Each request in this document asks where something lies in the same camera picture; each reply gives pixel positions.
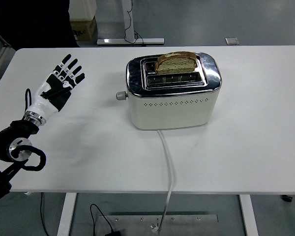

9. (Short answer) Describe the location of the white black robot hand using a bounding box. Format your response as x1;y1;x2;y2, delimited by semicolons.
26;54;86;121

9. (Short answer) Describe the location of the cream chrome two-slot toaster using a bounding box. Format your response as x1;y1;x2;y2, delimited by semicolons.
116;51;223;131

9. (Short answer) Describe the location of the white desk leg with foot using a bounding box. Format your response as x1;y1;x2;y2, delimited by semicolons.
97;0;165;46

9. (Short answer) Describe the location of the white toaster power cord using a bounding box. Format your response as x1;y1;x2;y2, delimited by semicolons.
151;129;176;233

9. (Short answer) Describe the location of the brown cardboard box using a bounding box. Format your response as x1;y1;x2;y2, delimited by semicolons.
69;16;98;41

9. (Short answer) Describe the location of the brown bread slice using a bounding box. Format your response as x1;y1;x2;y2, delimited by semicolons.
154;51;197;75

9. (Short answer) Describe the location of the black cable with adapter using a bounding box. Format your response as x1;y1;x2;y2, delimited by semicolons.
89;203;125;236

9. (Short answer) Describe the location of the thin black hanging cable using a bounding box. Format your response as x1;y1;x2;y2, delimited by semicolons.
124;0;147;47

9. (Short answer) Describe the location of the white table leg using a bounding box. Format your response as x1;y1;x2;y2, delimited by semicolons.
56;192;78;236
238;194;259;236

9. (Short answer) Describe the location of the person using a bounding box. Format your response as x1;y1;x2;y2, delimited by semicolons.
0;0;81;49

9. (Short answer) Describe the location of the white box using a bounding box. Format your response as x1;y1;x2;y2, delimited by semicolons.
68;0;98;22

